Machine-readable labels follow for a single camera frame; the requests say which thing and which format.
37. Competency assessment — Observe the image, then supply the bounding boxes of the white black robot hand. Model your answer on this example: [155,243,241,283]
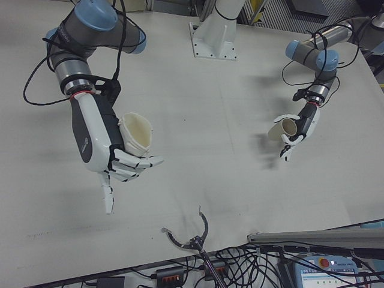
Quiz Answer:
[272,101,322,163]
[69,91,165,215]

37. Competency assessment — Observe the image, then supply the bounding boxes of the beige paper cup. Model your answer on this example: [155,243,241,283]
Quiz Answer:
[268,117,298,142]

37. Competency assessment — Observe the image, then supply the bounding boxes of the white paper cups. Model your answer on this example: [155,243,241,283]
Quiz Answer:
[117,112,155,157]

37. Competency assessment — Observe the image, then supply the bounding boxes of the light blue plastic bin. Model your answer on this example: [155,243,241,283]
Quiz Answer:
[358,220,384,230]

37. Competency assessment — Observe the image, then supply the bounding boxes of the black power adapter brick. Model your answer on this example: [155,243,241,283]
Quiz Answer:
[95,276,125,288]

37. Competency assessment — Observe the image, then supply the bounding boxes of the teach pendant with red button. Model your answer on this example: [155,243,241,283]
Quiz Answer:
[277,254,384,288]

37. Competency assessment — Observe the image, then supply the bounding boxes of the black orange power strip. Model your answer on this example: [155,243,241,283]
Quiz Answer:
[200,260,227,278]
[151,265,187,286]

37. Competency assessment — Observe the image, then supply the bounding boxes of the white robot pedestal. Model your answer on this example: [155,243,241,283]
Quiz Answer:
[188,0,247,62]

